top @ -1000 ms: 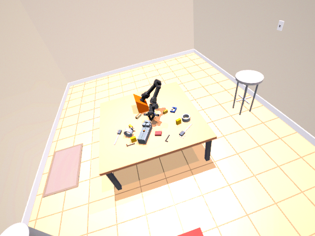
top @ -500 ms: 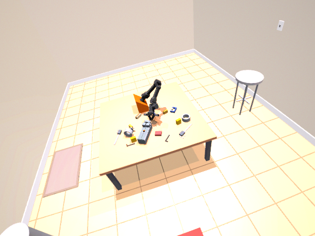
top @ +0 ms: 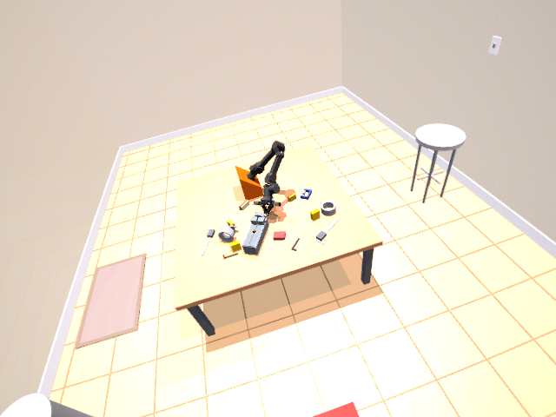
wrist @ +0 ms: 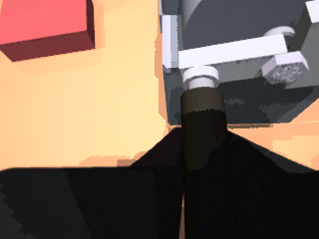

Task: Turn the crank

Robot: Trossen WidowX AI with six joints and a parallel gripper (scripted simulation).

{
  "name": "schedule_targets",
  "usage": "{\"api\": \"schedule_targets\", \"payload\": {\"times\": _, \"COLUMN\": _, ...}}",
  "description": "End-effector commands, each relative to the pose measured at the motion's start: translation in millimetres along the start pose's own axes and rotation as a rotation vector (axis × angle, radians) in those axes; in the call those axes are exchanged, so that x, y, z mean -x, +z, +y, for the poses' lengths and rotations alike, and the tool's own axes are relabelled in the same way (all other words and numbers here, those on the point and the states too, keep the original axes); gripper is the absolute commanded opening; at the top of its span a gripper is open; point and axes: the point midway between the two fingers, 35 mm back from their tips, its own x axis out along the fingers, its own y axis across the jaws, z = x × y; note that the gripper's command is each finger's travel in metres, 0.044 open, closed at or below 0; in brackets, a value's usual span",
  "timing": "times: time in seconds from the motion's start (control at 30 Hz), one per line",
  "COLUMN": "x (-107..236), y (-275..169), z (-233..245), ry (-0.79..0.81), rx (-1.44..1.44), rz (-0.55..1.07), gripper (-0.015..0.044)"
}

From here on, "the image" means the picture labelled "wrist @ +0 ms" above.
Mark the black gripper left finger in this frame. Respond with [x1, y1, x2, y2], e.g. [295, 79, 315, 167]
[0, 127, 183, 239]

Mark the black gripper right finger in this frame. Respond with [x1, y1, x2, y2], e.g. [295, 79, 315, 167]
[227, 130, 319, 239]

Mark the red rectangular block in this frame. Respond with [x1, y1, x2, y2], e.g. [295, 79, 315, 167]
[0, 0, 96, 62]

